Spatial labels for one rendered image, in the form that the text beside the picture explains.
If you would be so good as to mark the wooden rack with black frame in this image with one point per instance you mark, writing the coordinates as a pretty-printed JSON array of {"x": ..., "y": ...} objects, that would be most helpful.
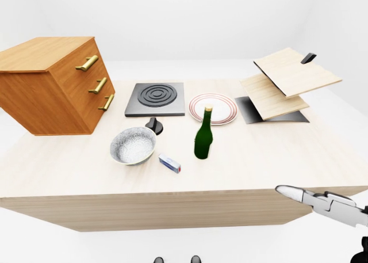
[{"x": 290, "y": 79}]

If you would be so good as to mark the round black stove knob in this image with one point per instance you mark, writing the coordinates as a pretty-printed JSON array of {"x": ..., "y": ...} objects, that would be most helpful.
[{"x": 154, "y": 125}]

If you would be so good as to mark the white plate with red rings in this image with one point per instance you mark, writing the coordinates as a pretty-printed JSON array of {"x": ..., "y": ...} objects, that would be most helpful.
[{"x": 221, "y": 109}]

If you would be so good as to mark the patterned grey white bowl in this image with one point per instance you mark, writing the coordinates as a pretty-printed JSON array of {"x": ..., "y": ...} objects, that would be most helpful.
[{"x": 132, "y": 146}]

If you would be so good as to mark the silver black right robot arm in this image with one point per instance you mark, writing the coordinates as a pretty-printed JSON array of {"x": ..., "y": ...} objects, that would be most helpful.
[{"x": 361, "y": 253}]

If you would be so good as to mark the wooden cabinet with drawers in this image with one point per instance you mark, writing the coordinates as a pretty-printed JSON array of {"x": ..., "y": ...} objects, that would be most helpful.
[{"x": 31, "y": 96}]

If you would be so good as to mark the flat dark stove plate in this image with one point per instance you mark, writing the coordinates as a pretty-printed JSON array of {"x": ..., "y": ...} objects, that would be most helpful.
[{"x": 156, "y": 97}]

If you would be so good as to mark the small dark rounded shape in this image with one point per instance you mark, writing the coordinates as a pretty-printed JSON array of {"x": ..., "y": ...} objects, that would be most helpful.
[
  {"x": 158, "y": 260},
  {"x": 196, "y": 259}
]

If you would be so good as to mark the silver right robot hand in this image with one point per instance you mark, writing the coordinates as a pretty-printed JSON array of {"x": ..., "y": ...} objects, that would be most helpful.
[{"x": 330, "y": 205}]

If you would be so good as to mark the small white blue box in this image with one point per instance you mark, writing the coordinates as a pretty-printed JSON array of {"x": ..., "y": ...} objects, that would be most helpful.
[{"x": 169, "y": 163}]

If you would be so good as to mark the wooden cabinet drawer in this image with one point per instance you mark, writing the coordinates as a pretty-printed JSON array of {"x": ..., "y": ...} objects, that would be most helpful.
[
  {"x": 72, "y": 76},
  {"x": 83, "y": 97},
  {"x": 95, "y": 116}
]

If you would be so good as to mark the green wine bottle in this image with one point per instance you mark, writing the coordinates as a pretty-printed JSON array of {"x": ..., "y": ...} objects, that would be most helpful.
[{"x": 203, "y": 142}]

